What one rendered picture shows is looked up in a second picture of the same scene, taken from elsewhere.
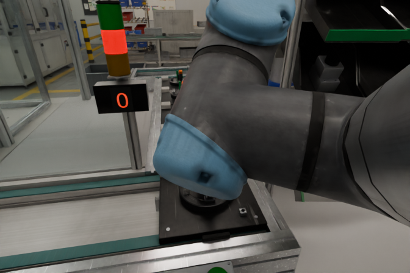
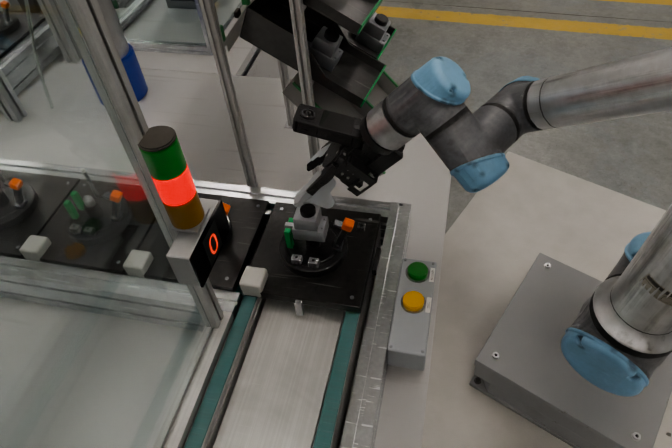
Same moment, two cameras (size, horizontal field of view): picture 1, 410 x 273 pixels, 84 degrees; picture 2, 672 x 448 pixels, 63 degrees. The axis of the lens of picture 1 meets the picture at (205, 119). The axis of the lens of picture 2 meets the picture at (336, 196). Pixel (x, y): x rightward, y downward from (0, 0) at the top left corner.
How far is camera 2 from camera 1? 0.76 m
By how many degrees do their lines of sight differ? 54
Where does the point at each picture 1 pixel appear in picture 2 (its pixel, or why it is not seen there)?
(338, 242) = (395, 183)
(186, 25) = not seen: outside the picture
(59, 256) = (331, 417)
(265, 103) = (498, 124)
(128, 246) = (348, 344)
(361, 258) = (414, 178)
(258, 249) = (401, 233)
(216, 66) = (469, 123)
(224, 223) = (366, 246)
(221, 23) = (456, 101)
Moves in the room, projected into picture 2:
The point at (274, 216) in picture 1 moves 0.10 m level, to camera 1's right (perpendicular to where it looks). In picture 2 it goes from (372, 207) to (386, 177)
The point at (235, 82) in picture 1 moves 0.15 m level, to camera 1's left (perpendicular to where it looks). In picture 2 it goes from (479, 124) to (454, 196)
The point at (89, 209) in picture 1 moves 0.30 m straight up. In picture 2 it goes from (253, 402) to (214, 310)
